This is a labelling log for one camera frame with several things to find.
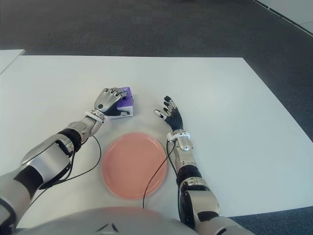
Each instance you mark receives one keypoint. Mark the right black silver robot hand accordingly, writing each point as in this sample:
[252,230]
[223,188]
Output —
[175,120]

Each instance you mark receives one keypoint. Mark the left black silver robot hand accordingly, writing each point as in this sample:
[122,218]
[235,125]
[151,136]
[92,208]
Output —
[106,100]

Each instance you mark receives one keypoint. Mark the purple tissue paper pack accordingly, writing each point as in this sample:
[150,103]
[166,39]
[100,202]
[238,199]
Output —
[127,104]

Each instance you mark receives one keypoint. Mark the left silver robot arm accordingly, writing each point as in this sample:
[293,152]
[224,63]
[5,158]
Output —
[49,154]

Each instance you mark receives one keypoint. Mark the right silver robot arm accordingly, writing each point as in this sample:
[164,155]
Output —
[195,188]

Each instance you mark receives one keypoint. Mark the round pink plate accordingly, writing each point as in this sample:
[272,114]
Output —
[132,166]

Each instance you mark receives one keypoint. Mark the neighbouring white table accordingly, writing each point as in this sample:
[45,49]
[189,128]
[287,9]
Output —
[8,58]

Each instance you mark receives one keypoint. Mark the grey robot torso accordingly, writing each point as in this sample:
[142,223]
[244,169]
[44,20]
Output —
[122,220]

